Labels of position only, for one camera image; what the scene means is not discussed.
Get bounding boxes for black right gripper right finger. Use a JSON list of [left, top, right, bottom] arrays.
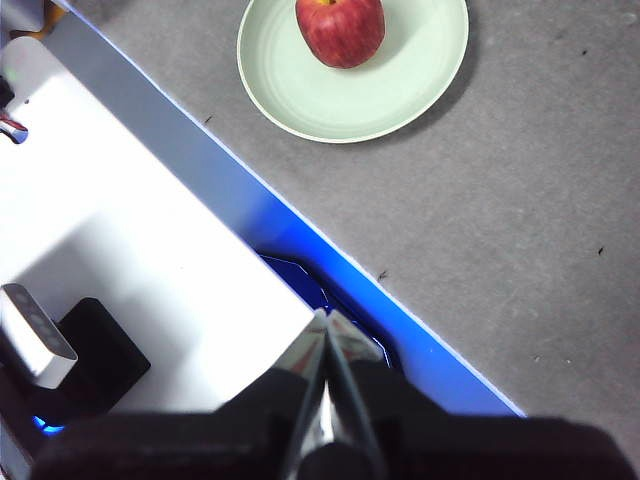
[[325, 309, 629, 480]]

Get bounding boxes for green plate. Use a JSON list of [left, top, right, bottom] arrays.
[[237, 0, 470, 145]]

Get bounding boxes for black camera stand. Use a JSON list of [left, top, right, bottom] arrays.
[[0, 298, 152, 421]]

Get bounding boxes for red apple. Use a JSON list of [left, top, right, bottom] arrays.
[[294, 0, 386, 70]]

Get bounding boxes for shiny metal fitting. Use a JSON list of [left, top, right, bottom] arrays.
[[0, 112, 29, 145]]

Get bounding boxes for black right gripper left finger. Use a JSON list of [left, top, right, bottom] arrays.
[[27, 308, 327, 480]]

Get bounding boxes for grey camera box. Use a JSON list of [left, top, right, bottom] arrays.
[[0, 283, 79, 390]]

